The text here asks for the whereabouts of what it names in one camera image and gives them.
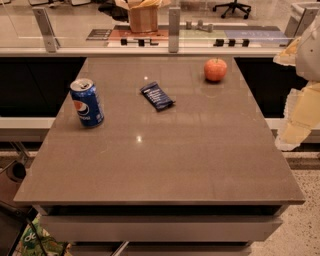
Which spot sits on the blue pepsi can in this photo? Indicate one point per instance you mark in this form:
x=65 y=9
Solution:
x=86 y=101

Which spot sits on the grey metal post right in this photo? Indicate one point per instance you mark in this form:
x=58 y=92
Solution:
x=302 y=15

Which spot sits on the grey metal post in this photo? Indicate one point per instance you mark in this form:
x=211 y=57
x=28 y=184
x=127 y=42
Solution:
x=174 y=27
x=50 y=41
x=302 y=15

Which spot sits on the red apple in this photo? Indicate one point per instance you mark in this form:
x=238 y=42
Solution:
x=215 y=69

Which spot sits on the cardboard box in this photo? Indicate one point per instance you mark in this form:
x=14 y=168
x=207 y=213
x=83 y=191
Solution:
x=142 y=14

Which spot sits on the dark blue snack bar wrapper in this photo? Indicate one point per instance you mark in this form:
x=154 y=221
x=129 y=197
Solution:
x=156 y=96

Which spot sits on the black office chair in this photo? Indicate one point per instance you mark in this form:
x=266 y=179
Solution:
x=231 y=7

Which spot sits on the grey metal post middle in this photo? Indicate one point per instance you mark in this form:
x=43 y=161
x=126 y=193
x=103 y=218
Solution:
x=174 y=27

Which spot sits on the grey table drawer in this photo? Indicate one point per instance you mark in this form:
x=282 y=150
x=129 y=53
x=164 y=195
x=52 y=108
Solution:
x=161 y=228

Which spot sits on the black round bin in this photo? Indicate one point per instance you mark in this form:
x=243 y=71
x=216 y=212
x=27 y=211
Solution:
x=16 y=172

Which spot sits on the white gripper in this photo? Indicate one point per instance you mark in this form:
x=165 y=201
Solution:
x=309 y=53

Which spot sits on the grey metal post left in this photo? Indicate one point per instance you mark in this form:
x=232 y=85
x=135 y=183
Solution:
x=50 y=41

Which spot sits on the green patterned bag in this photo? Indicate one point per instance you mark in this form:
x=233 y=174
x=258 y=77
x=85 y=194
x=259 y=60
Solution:
x=36 y=241

